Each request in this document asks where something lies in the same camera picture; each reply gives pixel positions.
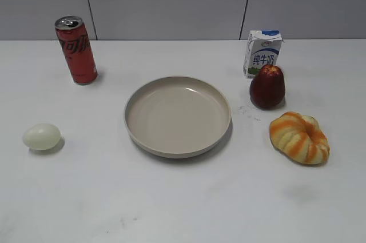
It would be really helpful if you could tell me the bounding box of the dark red wax apple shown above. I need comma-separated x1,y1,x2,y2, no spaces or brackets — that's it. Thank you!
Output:
249,64,285,109

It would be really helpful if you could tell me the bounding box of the orange striped croissant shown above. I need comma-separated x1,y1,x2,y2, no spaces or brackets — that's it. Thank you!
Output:
269,111,330,165

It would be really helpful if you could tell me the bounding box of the red cola can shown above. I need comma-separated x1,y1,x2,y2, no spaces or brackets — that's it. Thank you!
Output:
55,15,98,85

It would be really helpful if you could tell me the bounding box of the white egg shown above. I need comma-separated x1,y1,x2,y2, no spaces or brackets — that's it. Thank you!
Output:
22,124,61,150

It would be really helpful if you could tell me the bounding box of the white blue milk carton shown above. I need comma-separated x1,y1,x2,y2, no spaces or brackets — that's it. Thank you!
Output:
243,30,283,78

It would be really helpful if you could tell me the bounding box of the beige round plate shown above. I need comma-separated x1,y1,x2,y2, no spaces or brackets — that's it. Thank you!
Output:
124,76,232,159

